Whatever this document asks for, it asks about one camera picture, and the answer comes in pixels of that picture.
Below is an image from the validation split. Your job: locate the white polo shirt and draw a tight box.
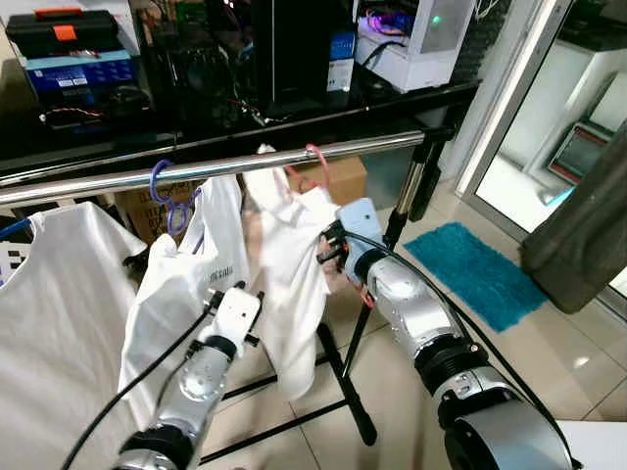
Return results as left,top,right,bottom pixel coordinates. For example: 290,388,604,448
240,145,344,402

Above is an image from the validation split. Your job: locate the red plastic hanger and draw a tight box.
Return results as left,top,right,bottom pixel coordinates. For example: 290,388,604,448
284,144,375,310

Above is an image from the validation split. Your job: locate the brown cardboard box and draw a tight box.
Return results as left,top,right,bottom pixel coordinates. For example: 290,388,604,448
113,157,368,246

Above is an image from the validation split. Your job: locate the white printed t-shirt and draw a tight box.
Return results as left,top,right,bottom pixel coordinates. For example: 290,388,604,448
118,174,251,432

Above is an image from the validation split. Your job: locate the teal rug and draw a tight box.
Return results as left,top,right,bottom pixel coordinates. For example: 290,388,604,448
404,221,550,334

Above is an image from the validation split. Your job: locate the black glossy table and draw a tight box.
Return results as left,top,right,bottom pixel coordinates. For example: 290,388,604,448
0,78,481,189

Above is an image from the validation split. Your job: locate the blue white carton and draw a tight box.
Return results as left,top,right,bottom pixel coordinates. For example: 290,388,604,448
328,29,358,94

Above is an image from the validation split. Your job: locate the white sleeveless top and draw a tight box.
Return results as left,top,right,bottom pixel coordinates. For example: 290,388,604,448
0,201,148,470

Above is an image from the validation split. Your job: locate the black computer tower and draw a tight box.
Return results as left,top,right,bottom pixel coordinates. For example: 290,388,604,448
250,0,359,109

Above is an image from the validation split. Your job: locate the white computer case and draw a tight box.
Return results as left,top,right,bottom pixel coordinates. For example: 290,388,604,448
355,0,478,94

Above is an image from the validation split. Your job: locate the black open computer chassis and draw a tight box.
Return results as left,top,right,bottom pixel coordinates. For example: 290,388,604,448
147,10,256,120

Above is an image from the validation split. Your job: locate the glass sliding door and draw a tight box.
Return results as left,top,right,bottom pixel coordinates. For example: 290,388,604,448
456,0,627,295

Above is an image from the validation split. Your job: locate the grey curtain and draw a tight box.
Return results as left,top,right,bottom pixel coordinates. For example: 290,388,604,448
519,127,627,314

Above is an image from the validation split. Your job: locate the grey red-rimmed device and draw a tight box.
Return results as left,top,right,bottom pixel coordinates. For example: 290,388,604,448
549,122,614,187

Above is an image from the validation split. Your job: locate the blue box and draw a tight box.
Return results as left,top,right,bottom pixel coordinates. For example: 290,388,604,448
22,51,138,101

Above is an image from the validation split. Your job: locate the black orange toolbox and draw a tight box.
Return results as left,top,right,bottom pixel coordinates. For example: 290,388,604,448
5,8,123,58

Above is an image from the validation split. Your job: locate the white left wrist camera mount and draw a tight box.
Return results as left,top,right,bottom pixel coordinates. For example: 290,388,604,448
211,287,263,344

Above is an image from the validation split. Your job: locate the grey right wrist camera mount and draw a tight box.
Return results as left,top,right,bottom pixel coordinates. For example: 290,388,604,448
335,198,385,271

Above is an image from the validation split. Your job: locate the black clothes rack frame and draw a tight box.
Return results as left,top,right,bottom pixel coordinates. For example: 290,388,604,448
201,127,459,466

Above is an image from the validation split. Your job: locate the silver clothes rail bar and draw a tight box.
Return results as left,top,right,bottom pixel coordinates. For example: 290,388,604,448
0,129,457,209

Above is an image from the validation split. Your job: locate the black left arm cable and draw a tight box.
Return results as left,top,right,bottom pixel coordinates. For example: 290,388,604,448
61,304,218,470

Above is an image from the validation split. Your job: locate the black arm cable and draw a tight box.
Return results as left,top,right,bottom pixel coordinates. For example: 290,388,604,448
61,304,218,470
338,230,579,470

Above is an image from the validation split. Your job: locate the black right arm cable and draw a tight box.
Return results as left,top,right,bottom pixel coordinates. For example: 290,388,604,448
338,230,579,470

